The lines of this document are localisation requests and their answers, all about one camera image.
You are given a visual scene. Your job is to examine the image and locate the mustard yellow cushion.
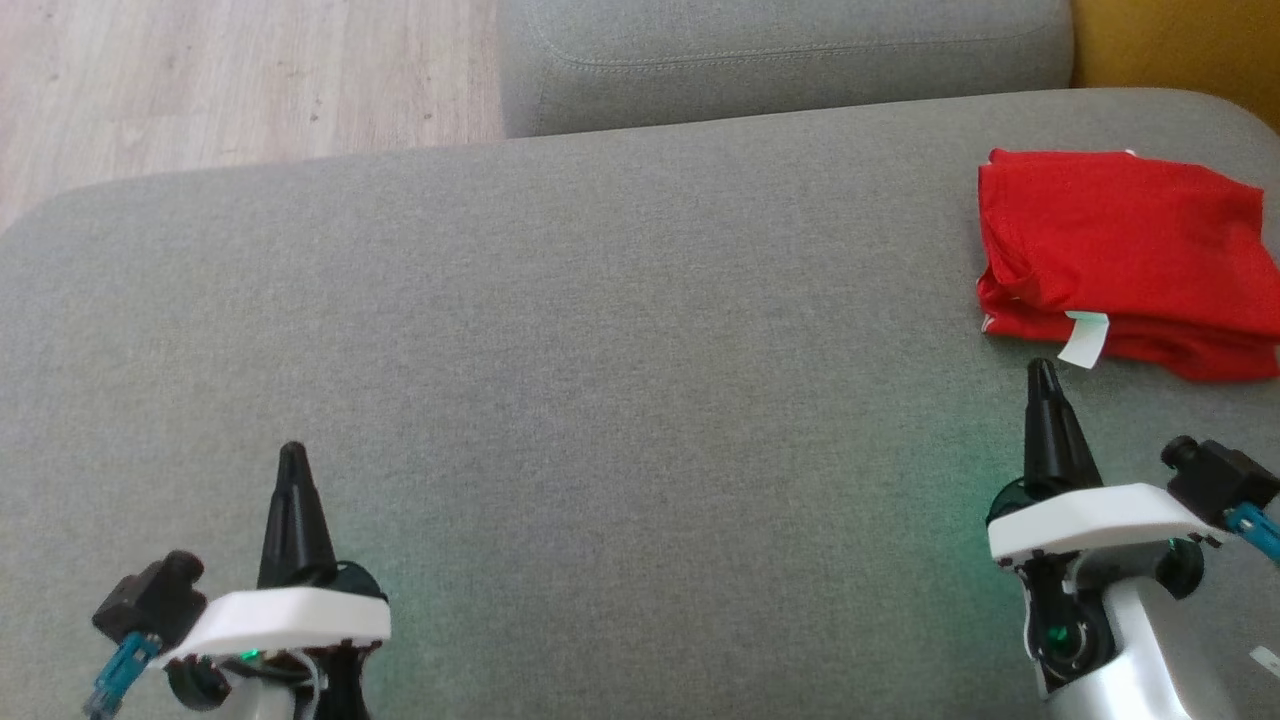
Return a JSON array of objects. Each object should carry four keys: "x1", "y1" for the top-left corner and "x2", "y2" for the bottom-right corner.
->
[{"x1": 1070, "y1": 0, "x2": 1280, "y2": 136}]

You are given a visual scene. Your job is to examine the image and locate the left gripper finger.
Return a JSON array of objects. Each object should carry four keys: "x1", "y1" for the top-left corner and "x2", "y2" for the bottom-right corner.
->
[
  {"x1": 258, "y1": 442, "x2": 298, "y2": 586},
  {"x1": 294, "y1": 442, "x2": 338, "y2": 586}
]

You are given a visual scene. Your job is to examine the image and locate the black cable teal plug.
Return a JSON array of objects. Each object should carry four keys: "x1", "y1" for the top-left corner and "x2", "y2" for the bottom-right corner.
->
[
  {"x1": 85, "y1": 632, "x2": 163, "y2": 720},
  {"x1": 1225, "y1": 503, "x2": 1280, "y2": 563}
]

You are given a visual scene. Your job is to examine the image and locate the right black cable teal plug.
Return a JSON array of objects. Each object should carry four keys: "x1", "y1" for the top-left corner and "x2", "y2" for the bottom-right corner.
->
[{"x1": 1225, "y1": 503, "x2": 1280, "y2": 563}]

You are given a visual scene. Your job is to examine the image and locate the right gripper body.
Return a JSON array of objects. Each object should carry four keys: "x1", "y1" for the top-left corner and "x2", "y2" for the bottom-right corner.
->
[{"x1": 985, "y1": 478, "x2": 1226, "y2": 691}]

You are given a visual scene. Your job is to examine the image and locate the left black cable teal plug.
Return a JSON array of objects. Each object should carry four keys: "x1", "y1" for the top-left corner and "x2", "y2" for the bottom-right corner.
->
[{"x1": 85, "y1": 632, "x2": 163, "y2": 720}]

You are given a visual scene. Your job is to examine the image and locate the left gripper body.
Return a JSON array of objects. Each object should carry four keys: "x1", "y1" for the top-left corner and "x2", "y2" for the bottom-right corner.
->
[{"x1": 160, "y1": 562, "x2": 393, "y2": 720}]

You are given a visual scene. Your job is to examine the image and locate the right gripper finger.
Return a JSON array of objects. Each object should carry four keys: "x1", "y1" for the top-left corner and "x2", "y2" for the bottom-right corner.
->
[
  {"x1": 1043, "y1": 358, "x2": 1103, "y2": 491},
  {"x1": 1022, "y1": 358, "x2": 1061, "y2": 486}
]

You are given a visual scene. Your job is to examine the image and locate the grey sofa back cushion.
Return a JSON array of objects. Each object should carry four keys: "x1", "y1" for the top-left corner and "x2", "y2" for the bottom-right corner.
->
[{"x1": 497, "y1": 0, "x2": 1076, "y2": 139}]

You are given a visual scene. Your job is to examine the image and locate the red basketball jersey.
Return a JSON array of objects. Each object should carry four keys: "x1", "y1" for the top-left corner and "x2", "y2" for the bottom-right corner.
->
[{"x1": 975, "y1": 148, "x2": 1280, "y2": 384}]

